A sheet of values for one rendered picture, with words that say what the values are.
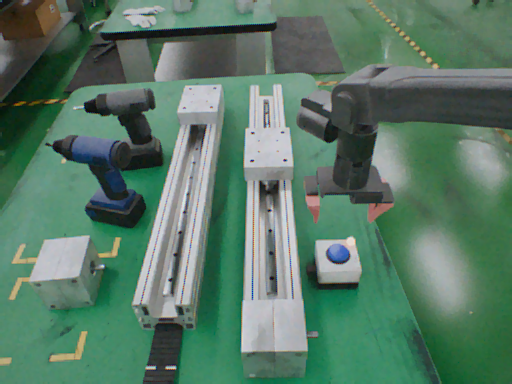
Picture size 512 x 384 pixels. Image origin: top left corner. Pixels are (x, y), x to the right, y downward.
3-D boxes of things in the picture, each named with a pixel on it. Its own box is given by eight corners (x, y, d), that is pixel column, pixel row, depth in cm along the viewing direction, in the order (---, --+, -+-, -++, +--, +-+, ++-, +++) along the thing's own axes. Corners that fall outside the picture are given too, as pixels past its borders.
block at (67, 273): (107, 304, 76) (92, 275, 70) (48, 310, 75) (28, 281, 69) (115, 264, 83) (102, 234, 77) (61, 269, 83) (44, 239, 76)
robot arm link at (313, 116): (353, 100, 49) (391, 75, 53) (286, 72, 55) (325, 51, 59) (345, 172, 57) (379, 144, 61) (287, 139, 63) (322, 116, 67)
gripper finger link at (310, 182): (301, 208, 73) (304, 168, 67) (339, 207, 73) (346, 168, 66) (304, 235, 68) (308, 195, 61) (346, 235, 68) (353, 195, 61)
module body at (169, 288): (196, 329, 71) (189, 304, 66) (142, 330, 72) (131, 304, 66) (224, 109, 132) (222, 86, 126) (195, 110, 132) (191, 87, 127)
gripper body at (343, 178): (315, 174, 67) (318, 139, 62) (374, 173, 67) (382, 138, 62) (320, 200, 62) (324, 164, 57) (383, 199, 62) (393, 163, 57)
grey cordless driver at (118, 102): (167, 165, 109) (151, 94, 95) (94, 176, 106) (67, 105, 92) (166, 150, 115) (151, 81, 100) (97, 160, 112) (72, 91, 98)
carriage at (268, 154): (292, 189, 92) (293, 166, 87) (245, 190, 92) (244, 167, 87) (288, 149, 104) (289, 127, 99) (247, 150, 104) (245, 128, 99)
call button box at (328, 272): (357, 289, 77) (362, 270, 73) (308, 290, 77) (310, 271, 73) (350, 257, 83) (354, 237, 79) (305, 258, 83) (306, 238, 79)
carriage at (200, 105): (219, 132, 111) (217, 111, 106) (180, 133, 111) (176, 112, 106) (223, 104, 123) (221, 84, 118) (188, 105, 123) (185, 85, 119)
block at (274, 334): (318, 377, 64) (323, 350, 58) (244, 378, 64) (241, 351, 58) (313, 327, 71) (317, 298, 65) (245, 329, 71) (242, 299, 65)
